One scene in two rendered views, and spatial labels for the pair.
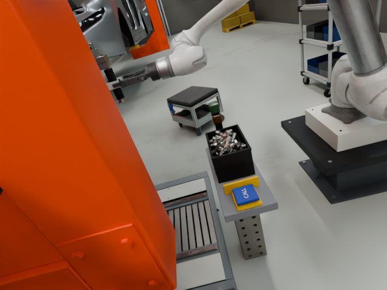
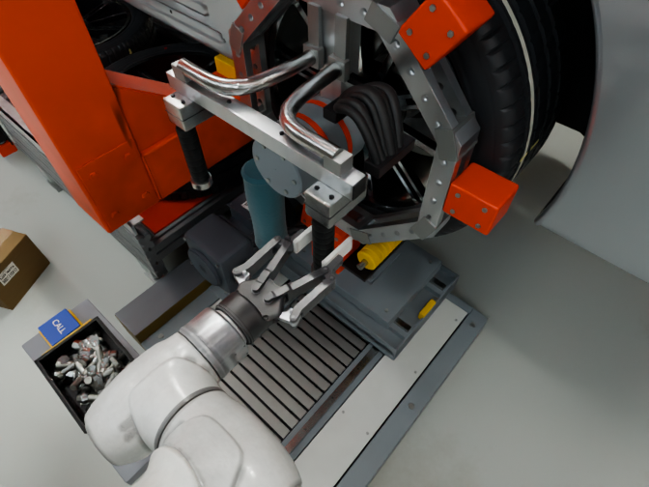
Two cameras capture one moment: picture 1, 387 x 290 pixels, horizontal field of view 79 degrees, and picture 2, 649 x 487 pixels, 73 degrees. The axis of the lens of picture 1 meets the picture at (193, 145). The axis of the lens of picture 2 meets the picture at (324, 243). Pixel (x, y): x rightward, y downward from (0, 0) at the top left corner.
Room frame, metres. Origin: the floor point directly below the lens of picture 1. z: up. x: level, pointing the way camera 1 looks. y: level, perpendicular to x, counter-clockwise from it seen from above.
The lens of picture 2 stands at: (1.33, -0.10, 1.41)
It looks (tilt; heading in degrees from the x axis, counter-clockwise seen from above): 52 degrees down; 128
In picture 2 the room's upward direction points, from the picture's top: straight up
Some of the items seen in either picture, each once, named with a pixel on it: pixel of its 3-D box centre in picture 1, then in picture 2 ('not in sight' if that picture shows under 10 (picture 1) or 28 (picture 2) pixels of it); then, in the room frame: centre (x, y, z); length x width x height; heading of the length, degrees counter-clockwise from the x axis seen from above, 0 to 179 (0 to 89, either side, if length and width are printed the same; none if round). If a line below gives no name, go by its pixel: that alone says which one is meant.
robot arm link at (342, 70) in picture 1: (352, 79); not in sight; (0.94, -0.77, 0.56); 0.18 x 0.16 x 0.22; 170
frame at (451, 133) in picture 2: not in sight; (337, 124); (0.90, 0.49, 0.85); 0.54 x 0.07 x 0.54; 177
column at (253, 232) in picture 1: (245, 217); not in sight; (0.69, -0.12, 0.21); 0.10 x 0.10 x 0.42; 87
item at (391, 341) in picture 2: not in sight; (366, 273); (0.92, 0.66, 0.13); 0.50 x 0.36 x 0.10; 177
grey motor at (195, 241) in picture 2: not in sight; (257, 240); (0.60, 0.47, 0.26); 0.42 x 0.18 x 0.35; 87
